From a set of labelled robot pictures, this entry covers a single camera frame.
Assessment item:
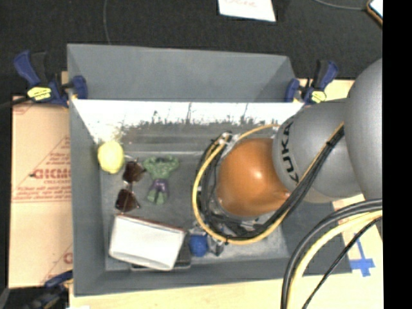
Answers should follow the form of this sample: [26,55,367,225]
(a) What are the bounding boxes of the white box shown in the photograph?
[108,214,187,272]

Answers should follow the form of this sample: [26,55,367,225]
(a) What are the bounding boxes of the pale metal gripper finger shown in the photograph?
[207,236,225,257]

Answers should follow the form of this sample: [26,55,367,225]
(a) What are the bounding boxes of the green toy figure purple trousers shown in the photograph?
[142,155,180,205]

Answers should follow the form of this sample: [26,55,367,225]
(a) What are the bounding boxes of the dark brown sunglasses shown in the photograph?
[115,160,147,214]

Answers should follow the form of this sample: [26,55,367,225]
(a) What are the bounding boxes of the blue round toy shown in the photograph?
[188,232,209,258]

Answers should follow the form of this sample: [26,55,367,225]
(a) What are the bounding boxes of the brown cardboard board red print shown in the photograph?
[8,71,75,289]

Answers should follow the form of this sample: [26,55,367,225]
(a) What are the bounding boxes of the grey metal bin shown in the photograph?
[66,43,353,296]

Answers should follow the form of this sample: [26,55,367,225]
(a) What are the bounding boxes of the yellow lemon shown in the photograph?
[97,140,126,174]

